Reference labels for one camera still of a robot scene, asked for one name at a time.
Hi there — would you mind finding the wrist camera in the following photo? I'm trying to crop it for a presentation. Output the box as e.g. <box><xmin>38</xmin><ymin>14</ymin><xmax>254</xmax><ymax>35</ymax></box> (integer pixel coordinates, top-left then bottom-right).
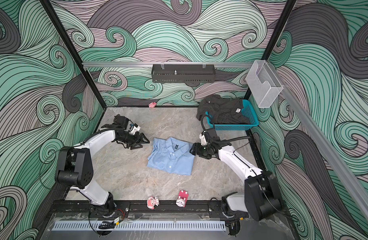
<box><xmin>129</xmin><ymin>124</ymin><xmax>141</xmax><ymax>135</ymax></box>
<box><xmin>199</xmin><ymin>133</ymin><xmax>208</xmax><ymax>146</ymax></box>

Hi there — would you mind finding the pink white figurine toy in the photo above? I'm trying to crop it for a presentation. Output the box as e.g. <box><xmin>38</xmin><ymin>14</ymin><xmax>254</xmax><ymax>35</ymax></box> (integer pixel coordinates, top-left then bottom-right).
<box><xmin>147</xmin><ymin>196</ymin><xmax>160</xmax><ymax>210</ymax></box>

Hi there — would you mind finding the black frame post left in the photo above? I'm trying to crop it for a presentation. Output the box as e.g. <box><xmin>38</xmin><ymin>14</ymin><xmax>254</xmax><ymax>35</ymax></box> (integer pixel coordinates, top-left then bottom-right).
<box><xmin>39</xmin><ymin>0</ymin><xmax>107</xmax><ymax>111</ymax></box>

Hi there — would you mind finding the black frame post right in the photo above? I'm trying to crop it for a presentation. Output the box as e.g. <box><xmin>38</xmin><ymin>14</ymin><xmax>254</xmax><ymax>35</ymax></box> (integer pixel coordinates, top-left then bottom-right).
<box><xmin>243</xmin><ymin>0</ymin><xmax>297</xmax><ymax>100</ymax></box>

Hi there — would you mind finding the clear plastic wall bin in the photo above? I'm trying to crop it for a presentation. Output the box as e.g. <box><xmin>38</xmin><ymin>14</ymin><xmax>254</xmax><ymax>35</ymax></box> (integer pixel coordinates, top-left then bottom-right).
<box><xmin>246</xmin><ymin>60</ymin><xmax>283</xmax><ymax>109</ymax></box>

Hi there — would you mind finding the light blue long sleeve shirt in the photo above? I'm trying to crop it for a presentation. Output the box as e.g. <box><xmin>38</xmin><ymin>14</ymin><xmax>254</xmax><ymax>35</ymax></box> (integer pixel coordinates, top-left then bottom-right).
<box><xmin>147</xmin><ymin>138</ymin><xmax>195</xmax><ymax>176</ymax></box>

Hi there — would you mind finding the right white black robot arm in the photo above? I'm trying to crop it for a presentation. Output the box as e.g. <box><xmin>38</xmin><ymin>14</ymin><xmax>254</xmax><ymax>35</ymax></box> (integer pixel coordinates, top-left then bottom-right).
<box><xmin>190</xmin><ymin>114</ymin><xmax>283</xmax><ymax>221</ymax></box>

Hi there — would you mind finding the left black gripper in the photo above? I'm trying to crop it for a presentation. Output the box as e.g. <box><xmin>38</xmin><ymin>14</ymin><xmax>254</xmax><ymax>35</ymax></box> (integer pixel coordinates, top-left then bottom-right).
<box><xmin>118</xmin><ymin>132</ymin><xmax>150</xmax><ymax>150</ymax></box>

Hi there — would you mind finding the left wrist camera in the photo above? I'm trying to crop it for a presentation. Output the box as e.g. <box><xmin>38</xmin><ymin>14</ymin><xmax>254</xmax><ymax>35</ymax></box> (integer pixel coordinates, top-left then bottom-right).
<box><xmin>129</xmin><ymin>124</ymin><xmax>141</xmax><ymax>135</ymax></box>

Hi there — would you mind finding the pink toy at back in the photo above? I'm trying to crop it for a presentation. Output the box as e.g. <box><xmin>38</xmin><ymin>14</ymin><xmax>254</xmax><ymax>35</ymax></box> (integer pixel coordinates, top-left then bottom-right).
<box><xmin>148</xmin><ymin>102</ymin><xmax>157</xmax><ymax>108</ymax></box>

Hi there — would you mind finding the aluminium wall rail right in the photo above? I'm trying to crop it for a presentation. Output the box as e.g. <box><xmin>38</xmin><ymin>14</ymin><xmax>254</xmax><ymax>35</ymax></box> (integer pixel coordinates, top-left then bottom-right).
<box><xmin>266</xmin><ymin>61</ymin><xmax>368</xmax><ymax>232</ymax></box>

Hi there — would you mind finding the white slotted cable duct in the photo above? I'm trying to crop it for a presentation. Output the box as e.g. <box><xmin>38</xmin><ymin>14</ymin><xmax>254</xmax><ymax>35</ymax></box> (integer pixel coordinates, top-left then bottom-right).
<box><xmin>52</xmin><ymin>220</ymin><xmax>227</xmax><ymax>232</ymax></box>

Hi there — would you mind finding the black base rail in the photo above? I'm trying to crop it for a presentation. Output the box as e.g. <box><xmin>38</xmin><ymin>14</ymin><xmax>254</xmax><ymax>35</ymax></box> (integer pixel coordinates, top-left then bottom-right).
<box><xmin>52</xmin><ymin>199</ymin><xmax>251</xmax><ymax>218</ymax></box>

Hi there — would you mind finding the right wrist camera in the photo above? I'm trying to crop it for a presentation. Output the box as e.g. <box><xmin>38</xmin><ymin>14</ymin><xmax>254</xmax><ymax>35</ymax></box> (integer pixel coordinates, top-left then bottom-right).
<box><xmin>199</xmin><ymin>133</ymin><xmax>208</xmax><ymax>146</ymax></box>

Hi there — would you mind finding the aluminium wall rail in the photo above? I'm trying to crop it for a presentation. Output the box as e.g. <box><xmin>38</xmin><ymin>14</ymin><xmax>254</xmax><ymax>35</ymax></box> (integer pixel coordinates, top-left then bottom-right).
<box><xmin>82</xmin><ymin>61</ymin><xmax>253</xmax><ymax>69</ymax></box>
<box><xmin>266</xmin><ymin>61</ymin><xmax>368</xmax><ymax>232</ymax></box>

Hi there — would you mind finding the black perforated wall tray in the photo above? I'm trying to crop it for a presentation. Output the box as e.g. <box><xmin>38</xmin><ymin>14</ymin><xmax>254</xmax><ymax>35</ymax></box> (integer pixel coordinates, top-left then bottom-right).
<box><xmin>151</xmin><ymin>64</ymin><xmax>216</xmax><ymax>84</ymax></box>

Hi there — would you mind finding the black frame post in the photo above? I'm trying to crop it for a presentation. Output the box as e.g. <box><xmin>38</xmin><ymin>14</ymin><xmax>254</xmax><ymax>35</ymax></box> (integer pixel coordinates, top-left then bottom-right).
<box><xmin>243</xmin><ymin>0</ymin><xmax>297</xmax><ymax>100</ymax></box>
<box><xmin>39</xmin><ymin>0</ymin><xmax>107</xmax><ymax>111</ymax></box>

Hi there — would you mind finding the dark grey long sleeve shirt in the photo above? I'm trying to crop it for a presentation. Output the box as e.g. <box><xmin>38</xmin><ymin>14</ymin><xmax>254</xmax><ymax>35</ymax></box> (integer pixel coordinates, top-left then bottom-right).
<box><xmin>196</xmin><ymin>95</ymin><xmax>251</xmax><ymax>125</ymax></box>

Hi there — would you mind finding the teal plastic basket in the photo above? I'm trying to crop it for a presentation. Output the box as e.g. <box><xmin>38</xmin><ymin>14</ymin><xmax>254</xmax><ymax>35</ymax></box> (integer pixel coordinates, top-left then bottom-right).
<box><xmin>206</xmin><ymin>100</ymin><xmax>259</xmax><ymax>131</ymax></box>

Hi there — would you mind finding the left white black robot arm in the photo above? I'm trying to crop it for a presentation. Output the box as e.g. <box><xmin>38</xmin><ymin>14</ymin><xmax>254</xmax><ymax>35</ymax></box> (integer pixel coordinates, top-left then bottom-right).
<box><xmin>55</xmin><ymin>115</ymin><xmax>150</xmax><ymax>218</ymax></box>

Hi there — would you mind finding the aluminium wall rail back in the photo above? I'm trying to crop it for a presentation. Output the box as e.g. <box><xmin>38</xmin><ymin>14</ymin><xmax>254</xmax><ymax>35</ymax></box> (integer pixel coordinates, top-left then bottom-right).
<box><xmin>82</xmin><ymin>61</ymin><xmax>253</xmax><ymax>69</ymax></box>

